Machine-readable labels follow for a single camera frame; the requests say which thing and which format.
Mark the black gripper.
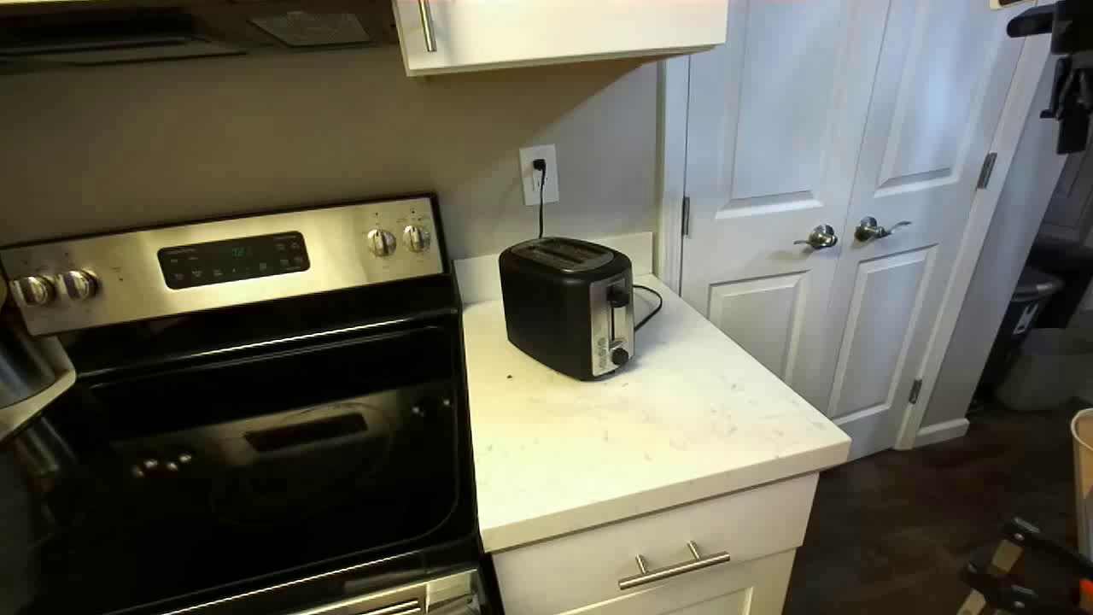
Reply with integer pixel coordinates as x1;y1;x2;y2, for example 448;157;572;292
1037;51;1093;157

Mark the black two-slot toaster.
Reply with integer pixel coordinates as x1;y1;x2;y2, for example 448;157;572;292
494;237;638;382

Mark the white panel door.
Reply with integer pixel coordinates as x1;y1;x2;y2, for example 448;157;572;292
680;0;872;428
826;0;1033;460

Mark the grey trash bin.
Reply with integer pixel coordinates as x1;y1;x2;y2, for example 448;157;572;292
979;267;1093;414

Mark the white plastic bucket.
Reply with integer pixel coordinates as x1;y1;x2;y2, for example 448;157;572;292
1067;408;1093;563

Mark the black and orange floor stand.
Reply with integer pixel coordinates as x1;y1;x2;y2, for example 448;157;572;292
954;517;1093;615

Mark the white upper cabinet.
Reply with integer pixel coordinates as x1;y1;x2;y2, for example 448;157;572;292
391;0;730;79

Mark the white cabinet drawer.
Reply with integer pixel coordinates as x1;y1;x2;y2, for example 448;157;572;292
490;472;824;615

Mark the black and steel stove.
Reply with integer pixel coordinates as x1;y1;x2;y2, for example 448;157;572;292
0;192;494;615

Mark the dark range hood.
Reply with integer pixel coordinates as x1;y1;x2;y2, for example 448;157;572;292
0;0;400;70

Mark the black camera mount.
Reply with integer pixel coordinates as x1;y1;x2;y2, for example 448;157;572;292
1004;0;1093;54

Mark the silver door lever handle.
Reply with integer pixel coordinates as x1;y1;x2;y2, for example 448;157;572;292
852;214;917;247
793;222;843;258

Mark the black toaster power cord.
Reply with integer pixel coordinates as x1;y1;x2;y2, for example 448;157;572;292
531;155;668;337

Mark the white wall outlet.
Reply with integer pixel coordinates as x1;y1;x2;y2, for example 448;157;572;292
519;139;563;207

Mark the silver drawer bar handle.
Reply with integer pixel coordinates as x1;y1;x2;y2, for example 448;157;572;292
616;540;736;594

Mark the silver upper cabinet handle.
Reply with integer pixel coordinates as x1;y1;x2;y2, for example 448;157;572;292
413;0;445;59

